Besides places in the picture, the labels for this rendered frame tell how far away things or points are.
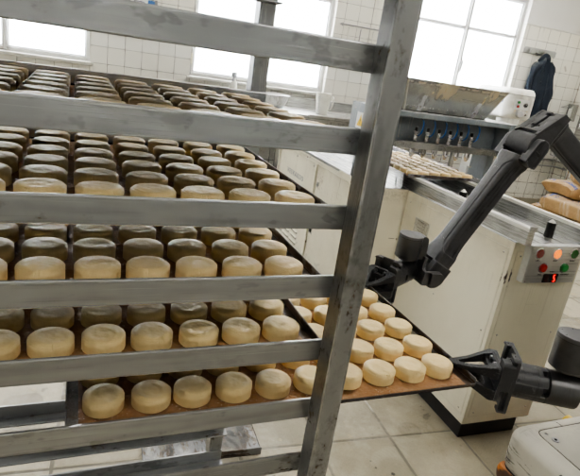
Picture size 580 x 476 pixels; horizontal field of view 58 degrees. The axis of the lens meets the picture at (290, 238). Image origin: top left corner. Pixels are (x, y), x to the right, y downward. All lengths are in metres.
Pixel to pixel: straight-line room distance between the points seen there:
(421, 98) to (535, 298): 0.98
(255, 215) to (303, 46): 0.18
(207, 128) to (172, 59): 4.82
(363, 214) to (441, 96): 1.94
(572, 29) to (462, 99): 4.85
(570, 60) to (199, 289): 6.97
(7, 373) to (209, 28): 0.40
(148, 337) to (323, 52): 0.38
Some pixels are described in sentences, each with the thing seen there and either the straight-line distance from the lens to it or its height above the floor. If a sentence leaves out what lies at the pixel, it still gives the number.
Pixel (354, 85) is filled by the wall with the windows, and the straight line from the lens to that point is 5.84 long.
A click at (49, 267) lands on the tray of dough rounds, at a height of 1.06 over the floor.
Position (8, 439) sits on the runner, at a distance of 0.68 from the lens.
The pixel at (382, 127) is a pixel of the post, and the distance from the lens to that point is 0.58.
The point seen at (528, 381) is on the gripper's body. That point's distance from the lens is 0.94.
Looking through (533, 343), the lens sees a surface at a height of 0.43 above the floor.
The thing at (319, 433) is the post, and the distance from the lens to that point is 0.74.
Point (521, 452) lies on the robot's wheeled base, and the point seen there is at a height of 0.22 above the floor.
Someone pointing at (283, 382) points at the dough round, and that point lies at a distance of 0.76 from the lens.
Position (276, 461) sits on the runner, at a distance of 0.78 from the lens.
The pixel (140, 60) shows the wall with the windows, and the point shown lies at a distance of 5.34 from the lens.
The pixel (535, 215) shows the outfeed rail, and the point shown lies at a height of 0.87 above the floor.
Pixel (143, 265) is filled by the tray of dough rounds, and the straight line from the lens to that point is 0.62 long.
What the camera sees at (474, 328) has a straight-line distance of 2.10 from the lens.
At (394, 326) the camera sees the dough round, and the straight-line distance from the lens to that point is 0.97.
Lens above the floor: 1.30
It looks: 18 degrees down
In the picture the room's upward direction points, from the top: 9 degrees clockwise
